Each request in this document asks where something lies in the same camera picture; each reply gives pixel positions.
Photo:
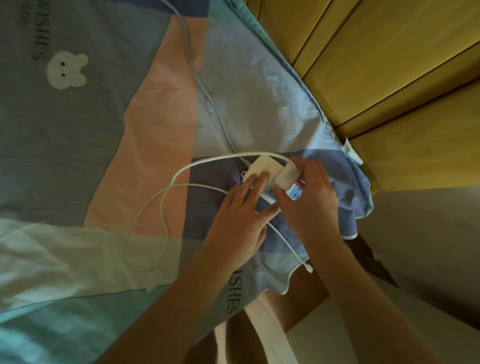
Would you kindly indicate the patchwork pastel quilt cover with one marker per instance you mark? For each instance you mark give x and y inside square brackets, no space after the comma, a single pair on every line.
[75,157]

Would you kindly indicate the person's right hand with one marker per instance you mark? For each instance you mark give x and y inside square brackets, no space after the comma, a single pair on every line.
[311,206]

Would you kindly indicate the white charger adapter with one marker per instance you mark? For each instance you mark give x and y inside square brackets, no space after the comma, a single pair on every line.
[288,177]

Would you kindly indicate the person's left hand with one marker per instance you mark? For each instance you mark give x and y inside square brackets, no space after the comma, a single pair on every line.
[236,228]

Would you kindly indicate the person's right forearm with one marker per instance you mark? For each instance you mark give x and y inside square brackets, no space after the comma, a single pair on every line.
[363,303]

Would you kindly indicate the yellow wooden cabinet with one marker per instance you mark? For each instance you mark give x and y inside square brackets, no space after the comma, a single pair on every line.
[382,75]

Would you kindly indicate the person's left forearm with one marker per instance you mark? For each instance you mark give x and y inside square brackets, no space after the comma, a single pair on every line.
[168,315]

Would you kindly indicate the white power strip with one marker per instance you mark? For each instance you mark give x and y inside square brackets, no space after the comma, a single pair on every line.
[264,165]

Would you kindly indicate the person's right thumb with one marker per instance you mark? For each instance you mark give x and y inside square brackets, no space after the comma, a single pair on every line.
[281,200]

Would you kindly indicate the person's left thumb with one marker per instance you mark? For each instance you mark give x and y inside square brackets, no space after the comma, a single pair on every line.
[268,213]

